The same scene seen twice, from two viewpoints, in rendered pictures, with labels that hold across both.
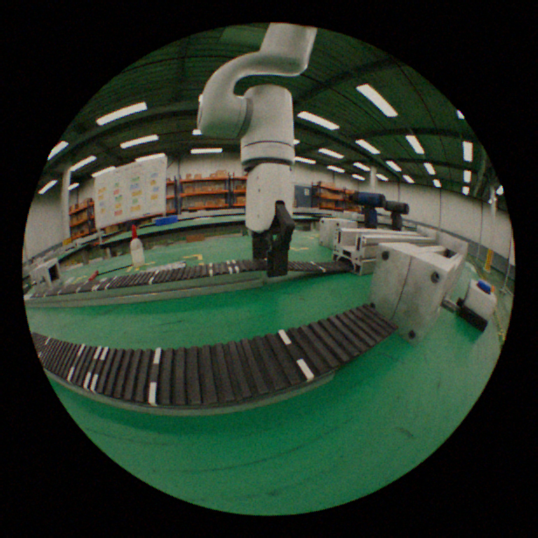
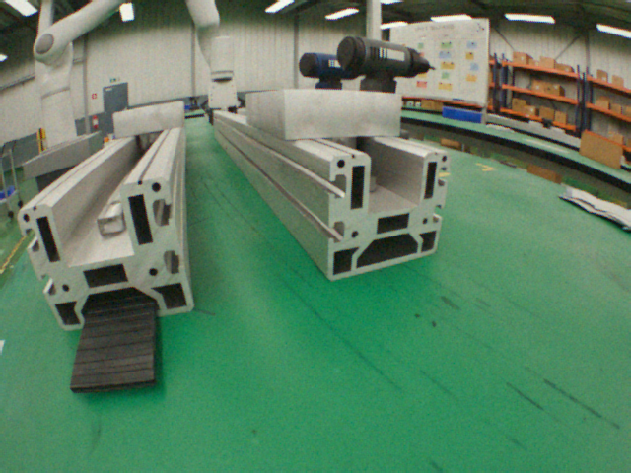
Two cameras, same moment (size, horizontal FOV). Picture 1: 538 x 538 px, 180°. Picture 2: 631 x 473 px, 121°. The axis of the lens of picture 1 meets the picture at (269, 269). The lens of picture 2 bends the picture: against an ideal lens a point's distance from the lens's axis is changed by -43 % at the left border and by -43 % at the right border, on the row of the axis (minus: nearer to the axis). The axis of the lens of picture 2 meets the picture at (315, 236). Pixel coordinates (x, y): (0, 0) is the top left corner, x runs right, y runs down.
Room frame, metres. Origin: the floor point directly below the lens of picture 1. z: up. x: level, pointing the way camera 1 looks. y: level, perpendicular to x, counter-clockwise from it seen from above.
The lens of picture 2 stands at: (0.53, -1.12, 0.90)
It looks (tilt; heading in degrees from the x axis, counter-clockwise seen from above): 26 degrees down; 86
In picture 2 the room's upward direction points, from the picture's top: straight up
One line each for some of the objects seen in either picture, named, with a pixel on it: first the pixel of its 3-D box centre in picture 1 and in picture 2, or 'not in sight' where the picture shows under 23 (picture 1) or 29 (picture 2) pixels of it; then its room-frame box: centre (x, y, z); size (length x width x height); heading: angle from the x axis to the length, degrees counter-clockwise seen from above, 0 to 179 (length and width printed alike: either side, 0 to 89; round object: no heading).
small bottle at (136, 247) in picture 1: (135, 245); not in sight; (0.35, 0.36, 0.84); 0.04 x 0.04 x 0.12
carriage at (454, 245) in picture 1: (454, 247); (154, 124); (0.29, -0.61, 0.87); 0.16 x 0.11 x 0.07; 109
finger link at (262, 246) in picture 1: (258, 241); not in sight; (0.33, 0.02, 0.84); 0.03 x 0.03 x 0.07; 19
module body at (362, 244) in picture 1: (412, 245); (259, 138); (0.47, -0.55, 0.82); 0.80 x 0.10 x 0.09; 109
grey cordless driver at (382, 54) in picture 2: (389, 222); (393, 104); (0.70, -0.60, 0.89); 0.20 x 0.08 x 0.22; 22
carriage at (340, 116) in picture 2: (429, 235); (312, 121); (0.55, -0.79, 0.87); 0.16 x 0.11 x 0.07; 109
